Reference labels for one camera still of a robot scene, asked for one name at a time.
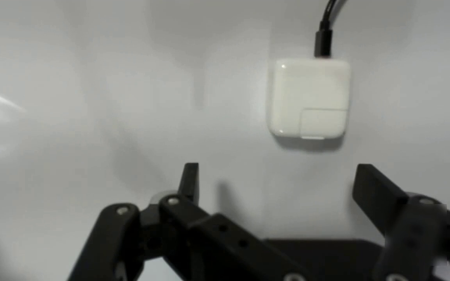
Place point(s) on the white power adapter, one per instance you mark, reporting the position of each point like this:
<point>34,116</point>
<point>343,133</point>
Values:
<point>310,99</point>

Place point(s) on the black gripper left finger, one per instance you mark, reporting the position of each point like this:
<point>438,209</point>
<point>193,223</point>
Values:
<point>198,245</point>

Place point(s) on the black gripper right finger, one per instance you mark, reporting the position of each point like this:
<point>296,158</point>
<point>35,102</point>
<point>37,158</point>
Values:
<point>417,227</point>

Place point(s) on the white whiteboard on table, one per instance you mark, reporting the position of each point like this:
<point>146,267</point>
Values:
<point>107,100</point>

